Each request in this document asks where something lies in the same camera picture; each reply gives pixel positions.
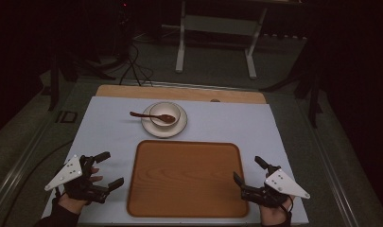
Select person's right hand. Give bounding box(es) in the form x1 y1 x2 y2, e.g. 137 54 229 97
259 194 296 227

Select grey metal floor rail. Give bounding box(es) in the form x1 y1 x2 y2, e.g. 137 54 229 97
0 117 56 220
297 94 362 227

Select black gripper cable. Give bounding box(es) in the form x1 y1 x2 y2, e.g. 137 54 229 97
280 194 295 225

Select brown wooden tray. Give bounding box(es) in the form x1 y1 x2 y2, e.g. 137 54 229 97
126 139 251 219

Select white metal stand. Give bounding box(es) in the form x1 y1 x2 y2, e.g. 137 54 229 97
174 0 302 80

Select white round saucer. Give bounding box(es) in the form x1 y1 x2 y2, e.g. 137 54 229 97
140 102 188 139

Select black tripod stand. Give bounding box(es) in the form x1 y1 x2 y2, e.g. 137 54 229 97
259 37 325 129

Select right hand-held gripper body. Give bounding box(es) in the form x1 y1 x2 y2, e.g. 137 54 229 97
241 164 311 209

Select white bowl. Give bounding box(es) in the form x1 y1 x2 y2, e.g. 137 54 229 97
148 101 183 129

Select black floor cables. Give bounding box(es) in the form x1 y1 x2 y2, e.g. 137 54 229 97
117 42 155 88

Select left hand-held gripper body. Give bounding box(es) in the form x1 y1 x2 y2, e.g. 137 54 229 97
44 153 111 204

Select dark floor cable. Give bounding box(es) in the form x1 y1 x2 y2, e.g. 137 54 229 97
1 139 74 227

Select person's left hand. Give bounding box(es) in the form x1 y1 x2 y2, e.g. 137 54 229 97
57 166 104 216

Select light blue table mat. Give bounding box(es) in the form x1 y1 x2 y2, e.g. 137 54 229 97
41 96 310 226

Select brown wooden spoon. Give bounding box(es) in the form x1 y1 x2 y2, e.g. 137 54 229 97
129 111 177 125

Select black rectangular floor bracket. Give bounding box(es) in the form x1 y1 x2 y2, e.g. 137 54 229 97
55 110 78 124

